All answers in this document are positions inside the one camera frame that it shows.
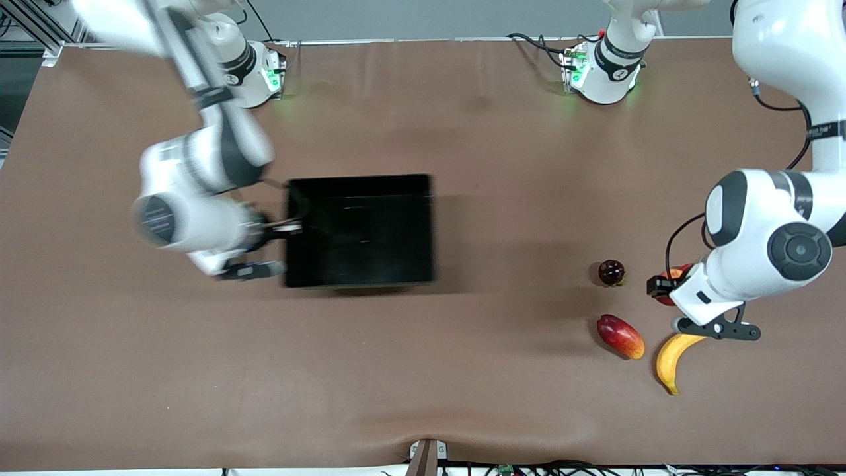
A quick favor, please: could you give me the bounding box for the red apple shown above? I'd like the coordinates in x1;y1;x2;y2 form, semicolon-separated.
654;262;695;307

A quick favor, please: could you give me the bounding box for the yellow banana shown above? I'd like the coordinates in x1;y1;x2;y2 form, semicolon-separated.
656;333;709;396

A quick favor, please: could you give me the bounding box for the black plastic box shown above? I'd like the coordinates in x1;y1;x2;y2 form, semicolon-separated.
284;173;436;289

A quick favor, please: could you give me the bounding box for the red orange mango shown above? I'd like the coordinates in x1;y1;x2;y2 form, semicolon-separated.
596;314;646;360

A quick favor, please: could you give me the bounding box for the dark red round fruit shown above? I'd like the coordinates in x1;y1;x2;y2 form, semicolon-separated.
598;259;627;288

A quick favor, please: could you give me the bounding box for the brown table cover sheet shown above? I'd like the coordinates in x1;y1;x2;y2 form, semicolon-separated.
0;38;846;471

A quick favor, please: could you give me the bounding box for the metal table edge clamp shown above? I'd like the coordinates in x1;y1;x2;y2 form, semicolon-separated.
408;438;448;476

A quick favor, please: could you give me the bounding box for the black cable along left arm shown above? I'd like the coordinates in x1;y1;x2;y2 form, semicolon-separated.
664;79;815;282

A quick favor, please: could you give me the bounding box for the black cable at right arm base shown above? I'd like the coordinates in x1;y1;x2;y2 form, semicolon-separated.
246;0;292;51

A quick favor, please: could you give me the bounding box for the black cable at arm base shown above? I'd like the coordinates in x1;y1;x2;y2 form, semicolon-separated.
246;0;292;51
507;31;571;67

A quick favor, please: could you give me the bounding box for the aluminium frame structure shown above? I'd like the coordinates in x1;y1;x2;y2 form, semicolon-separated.
0;0;100;68

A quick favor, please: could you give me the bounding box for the black cable at left arm base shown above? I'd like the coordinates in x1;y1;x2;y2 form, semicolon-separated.
507;31;571;67

